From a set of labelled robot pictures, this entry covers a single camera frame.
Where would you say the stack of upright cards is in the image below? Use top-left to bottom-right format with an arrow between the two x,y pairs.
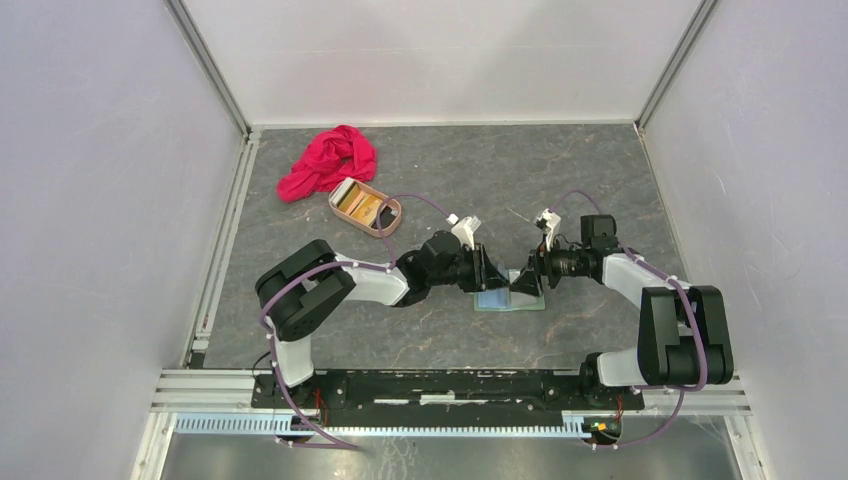
328,177 -> 358,207

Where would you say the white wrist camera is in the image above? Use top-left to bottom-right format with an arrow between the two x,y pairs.
533,208 -> 561,252
446,213 -> 482,250

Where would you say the pink oval card tray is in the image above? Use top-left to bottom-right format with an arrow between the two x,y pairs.
328,180 -> 402,237

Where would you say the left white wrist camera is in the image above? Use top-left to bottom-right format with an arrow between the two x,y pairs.
446,213 -> 482,250

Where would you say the purple cable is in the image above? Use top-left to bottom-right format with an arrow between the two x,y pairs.
549,190 -> 710,452
258,193 -> 458,453

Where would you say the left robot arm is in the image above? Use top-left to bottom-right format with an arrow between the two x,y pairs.
255,230 -> 510,408

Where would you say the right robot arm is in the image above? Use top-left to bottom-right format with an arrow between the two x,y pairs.
510,210 -> 735,408

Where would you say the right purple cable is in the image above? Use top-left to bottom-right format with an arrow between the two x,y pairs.
549,190 -> 710,452

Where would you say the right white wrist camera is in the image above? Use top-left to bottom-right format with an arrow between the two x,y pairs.
533,208 -> 561,252

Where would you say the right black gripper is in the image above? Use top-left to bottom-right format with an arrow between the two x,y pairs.
508,232 -> 588,298

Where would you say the gold card in tray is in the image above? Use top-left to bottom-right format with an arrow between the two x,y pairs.
346,190 -> 383,227

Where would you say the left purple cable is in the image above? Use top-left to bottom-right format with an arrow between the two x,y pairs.
258,193 -> 458,453

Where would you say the green card holder wallet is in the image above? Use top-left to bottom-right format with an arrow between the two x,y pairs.
474,288 -> 545,312

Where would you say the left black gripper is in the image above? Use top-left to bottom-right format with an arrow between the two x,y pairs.
429,243 -> 510,293

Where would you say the aluminium frame rail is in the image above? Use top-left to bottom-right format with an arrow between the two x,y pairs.
151,370 -> 752,439

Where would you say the red crumpled cloth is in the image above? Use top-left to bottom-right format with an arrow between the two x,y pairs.
276,125 -> 378,203

